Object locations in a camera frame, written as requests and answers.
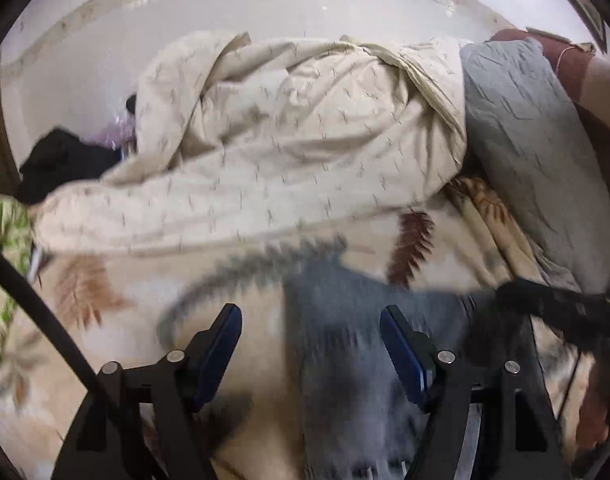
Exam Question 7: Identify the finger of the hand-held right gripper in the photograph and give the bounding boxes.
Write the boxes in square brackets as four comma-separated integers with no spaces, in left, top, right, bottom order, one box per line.
[497,279,570,323]

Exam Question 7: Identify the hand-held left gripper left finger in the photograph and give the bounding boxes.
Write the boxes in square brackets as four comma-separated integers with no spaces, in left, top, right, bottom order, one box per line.
[50,303,243,480]

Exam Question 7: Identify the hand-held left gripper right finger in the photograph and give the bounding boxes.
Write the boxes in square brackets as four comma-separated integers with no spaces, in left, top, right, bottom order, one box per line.
[379,304,582,480]

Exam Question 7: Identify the grey-blue denim pants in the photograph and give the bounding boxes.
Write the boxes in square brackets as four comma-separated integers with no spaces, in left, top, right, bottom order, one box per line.
[282,260,490,480]

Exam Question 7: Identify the leaf-printed bed sheet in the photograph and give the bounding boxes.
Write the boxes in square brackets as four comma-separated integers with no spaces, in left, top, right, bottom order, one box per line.
[0,175,610,480]

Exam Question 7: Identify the brown headboard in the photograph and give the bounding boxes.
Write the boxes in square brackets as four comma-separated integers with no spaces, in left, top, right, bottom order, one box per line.
[490,27,610,281]

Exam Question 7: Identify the grey quilted pillow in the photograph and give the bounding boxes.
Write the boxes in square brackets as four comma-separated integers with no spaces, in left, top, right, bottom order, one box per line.
[460,37,610,293]

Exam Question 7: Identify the cream patterned duvet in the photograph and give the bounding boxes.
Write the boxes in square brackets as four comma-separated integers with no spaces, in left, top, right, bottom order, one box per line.
[32,30,473,261]

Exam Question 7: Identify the green patterned blanket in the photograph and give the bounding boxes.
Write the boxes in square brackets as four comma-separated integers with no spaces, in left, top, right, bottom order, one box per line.
[0,195,36,381]

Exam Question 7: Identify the purple plastic bag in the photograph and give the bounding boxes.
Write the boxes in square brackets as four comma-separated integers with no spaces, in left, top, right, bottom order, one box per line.
[92,112,138,156]

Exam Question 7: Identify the black cloth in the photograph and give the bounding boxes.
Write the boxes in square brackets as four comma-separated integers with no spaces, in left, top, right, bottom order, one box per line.
[18,127,123,206]

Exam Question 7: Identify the small tan wooden piece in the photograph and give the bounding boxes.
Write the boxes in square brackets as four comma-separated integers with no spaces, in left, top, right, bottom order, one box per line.
[527,27,598,56]

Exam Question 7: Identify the black cable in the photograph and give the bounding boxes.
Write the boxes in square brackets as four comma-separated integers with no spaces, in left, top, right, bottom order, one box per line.
[0,244,116,401]

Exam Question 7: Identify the large dark-framed wall picture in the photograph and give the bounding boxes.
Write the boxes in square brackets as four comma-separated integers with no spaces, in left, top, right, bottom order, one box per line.
[530,0,610,53]

